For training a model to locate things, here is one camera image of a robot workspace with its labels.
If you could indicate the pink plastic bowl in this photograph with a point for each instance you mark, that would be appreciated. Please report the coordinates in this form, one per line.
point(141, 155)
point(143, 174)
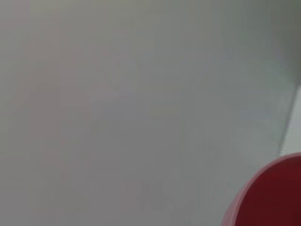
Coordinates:
point(272, 193)

